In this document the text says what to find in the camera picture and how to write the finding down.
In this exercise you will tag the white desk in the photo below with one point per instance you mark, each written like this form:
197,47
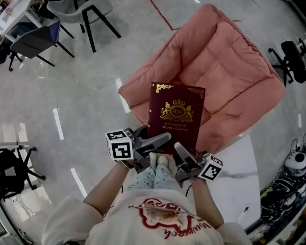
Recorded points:
20,9

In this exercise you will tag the white round device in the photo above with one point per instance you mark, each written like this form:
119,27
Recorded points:
295,162

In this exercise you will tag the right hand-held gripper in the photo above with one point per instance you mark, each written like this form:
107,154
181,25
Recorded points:
210,170

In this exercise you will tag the person's cream printed shirt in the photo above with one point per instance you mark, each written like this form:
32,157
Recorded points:
117,226

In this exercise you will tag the person's patterned light trousers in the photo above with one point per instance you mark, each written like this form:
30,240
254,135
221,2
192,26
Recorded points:
163,180

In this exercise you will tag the white remote control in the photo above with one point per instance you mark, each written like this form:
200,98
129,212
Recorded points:
243,212

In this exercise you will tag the light grey dining chair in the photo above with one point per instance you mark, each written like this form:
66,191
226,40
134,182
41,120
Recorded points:
74,11

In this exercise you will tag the pink cushioned armchair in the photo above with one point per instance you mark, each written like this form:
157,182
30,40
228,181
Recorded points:
232,68

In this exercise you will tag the maroon book with gold crest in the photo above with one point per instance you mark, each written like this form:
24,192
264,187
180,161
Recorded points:
178,98

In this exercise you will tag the person's right forearm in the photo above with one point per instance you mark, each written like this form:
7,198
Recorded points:
206,203

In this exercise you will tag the black office chair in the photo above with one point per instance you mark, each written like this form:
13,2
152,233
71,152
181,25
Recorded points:
12,60
5,172
293,60

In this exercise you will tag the dark grey dining chair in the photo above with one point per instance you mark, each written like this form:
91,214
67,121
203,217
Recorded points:
35,41

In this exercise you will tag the person's left forearm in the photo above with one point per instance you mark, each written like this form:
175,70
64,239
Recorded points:
107,187

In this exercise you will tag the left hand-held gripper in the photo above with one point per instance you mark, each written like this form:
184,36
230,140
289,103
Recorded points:
120,148

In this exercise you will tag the white marble coffee table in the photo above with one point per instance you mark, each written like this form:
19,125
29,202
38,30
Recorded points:
237,167

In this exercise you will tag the person's right white shoe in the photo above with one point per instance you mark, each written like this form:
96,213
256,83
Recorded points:
163,160

